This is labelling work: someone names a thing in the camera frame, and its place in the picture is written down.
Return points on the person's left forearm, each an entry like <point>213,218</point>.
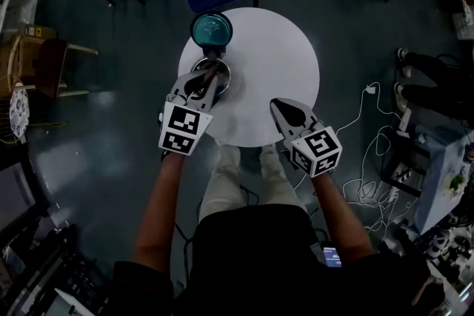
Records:
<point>159,214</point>

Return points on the steel kettle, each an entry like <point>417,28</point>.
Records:
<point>211,29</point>

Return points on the brown wooden chair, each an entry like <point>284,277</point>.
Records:
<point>52,66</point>

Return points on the person's black shirt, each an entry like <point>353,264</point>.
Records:
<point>252,262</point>

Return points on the flower bouquet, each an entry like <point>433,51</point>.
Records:
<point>457,182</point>

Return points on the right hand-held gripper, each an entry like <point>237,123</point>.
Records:
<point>316,150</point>

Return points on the round white side table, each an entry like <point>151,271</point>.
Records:
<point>266,66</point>

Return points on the phone with lit screen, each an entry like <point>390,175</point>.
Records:
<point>332,257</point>

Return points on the person's right forearm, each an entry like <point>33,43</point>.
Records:
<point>340,214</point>

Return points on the large cardboard box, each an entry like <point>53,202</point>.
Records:
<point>27,48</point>

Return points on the table with grey-blue cloth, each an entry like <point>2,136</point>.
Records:
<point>440,166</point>

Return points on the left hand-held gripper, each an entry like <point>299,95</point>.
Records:
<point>183,126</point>

